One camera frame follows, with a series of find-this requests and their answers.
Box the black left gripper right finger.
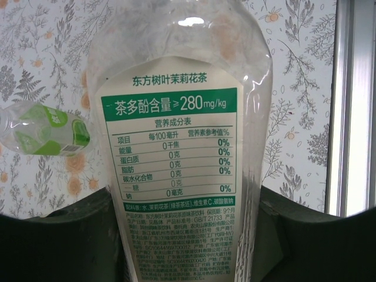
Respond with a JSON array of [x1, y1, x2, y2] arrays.
[[249, 184, 376, 282]]

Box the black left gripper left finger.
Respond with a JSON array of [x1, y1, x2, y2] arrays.
[[0, 187, 133, 282]]

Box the small clear bottle green label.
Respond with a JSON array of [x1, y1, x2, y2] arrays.
[[0, 101, 92, 156]]

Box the clear tea bottle cream label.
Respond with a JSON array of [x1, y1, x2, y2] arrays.
[[83, 0, 274, 282]]

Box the aluminium table side rail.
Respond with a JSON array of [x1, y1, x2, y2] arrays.
[[324, 0, 376, 217]]

